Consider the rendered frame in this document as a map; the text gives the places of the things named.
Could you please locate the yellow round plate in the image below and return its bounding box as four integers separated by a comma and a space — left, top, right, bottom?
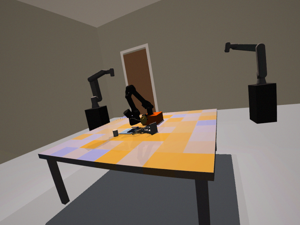
140, 116, 147, 125

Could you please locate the white dish rack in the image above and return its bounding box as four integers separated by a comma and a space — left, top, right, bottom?
141, 122, 158, 134

